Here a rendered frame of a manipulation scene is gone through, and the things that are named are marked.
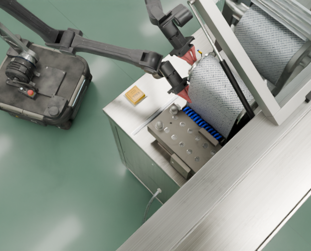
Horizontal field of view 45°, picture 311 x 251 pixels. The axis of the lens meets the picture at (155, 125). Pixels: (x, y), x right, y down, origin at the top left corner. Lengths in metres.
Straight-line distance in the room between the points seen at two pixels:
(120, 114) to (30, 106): 1.02
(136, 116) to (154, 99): 0.12
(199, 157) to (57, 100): 1.30
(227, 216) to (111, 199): 1.56
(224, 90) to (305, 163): 0.40
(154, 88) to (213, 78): 0.50
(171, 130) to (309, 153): 0.62
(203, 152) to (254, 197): 0.50
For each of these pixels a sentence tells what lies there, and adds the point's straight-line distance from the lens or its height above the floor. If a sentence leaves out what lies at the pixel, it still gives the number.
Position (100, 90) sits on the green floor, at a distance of 2.87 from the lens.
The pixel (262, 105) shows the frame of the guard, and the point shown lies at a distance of 0.93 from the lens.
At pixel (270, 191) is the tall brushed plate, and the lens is 1.13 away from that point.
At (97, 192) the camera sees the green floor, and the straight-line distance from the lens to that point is 2.59.
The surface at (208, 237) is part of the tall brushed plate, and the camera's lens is 1.07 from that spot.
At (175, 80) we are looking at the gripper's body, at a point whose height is 1.16.
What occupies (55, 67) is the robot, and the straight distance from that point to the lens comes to 2.75.
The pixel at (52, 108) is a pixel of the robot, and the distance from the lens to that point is 2.50.
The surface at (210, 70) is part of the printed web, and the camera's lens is 1.40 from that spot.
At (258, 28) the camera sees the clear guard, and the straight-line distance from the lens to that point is 0.94.
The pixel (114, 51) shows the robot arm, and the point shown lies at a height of 1.21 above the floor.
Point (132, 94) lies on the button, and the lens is 1.78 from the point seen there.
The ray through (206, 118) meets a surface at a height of 1.05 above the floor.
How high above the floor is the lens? 2.49
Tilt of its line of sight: 67 degrees down
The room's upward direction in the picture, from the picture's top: 1 degrees counter-clockwise
